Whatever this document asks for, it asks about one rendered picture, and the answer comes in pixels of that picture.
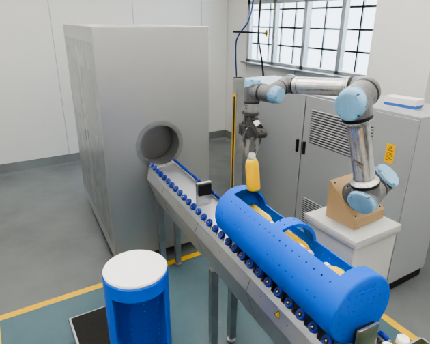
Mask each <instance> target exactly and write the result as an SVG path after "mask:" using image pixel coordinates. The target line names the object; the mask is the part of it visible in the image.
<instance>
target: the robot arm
mask: <svg viewBox="0 0 430 344"><path fill-rule="evenodd" d="M285 94H308V95H320V96H337V97H336V100H335V102H334V109H335V111H336V113H337V115H338V116H339V117H340V118H341V120H342V123H343V124H345V125H346V126H347V135H348V141H349V151H350V156H351V162H352V173H353V178H352V179H351V180H350V182H349V183H347V184H346V185H344V187H343V189H342V195H343V198H344V200H345V202H346V204H348V206H349V207H350V208H351V209H353V210H355V211H357V212H359V213H361V214H370V213H371V212H373V211H374V210H376V209H377V207H378V205H379V204H380V203H381V202H382V200H383V199H384V197H385V196H386V195H387V194H388V192H389V191H390V190H392V189H393V188H396V186H398V184H399V178H398V177H397V174H396V173H395V172H394V171H393V170H392V169H391V168H390V167H389V166H387V165H384V164H379V165H378V166H376V167H375V166H374V159H373V146H372V139H371V126H370V121H371V120H372V119H373V117H374V116H373V105H374V104H375V103H376V102H377V101H378V100H379V97H380V96H381V87H380V85H379V83H378V82H377V81H376V80H375V79H374V78H371V77H369V76H350V77H349V78H319V77H296V76H294V75H293V74H288V75H285V76H283V77H282V78H280V79H278V80H277V81H275V82H273V83H271V84H270V85H263V84H261V80H260V79H258V78H247V79H246V80H245V81H244V106H243V111H242V114H244V121H243V122H242V123H241V124H239V131H238V134H241V136H242V140H243V142H242V143H241V147H242V149H243V150H244V153H245V155H246V156H248V155H249V152H248V151H249V145H250V140H249V139H248V138H251V137H253V140H252V141H251V145H252V146H253V147H254V151H253V152H255V155H256V153H257V151H258V149H259V146H260V143H261V138H266V137H267V135H268V134H267V132H266V131H265V129H264V127H263V126H262V124H261V122H260V121H259V119H258V118H255V116H258V115H259V101H262V102H269V103H272V104H274V103H276V104H279V103H281V102H282V101H283V99H284V97H285Z"/></svg>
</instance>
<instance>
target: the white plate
mask: <svg viewBox="0 0 430 344"><path fill-rule="evenodd" d="M166 271H167V262H166V260H165V258H164V257H163V256H162V255H160V254H158V253H155V252H153V251H150V250H130V251H127V252H124V253H120V254H118V255H116V256H114V257H113V258H112V259H110V260H109V261H108V262H107V263H106V264H105V266H104V268H103V271H102V275H103V278H104V280H105V281H106V282H107V283H108V284H109V285H111V286H113V287H116V288H119V289H140V288H144V287H147V286H150V285H152V284H154V283H155V282H157V281H159V280H160V279H161V278H162V277H163V276H164V274H165V273H166Z"/></svg>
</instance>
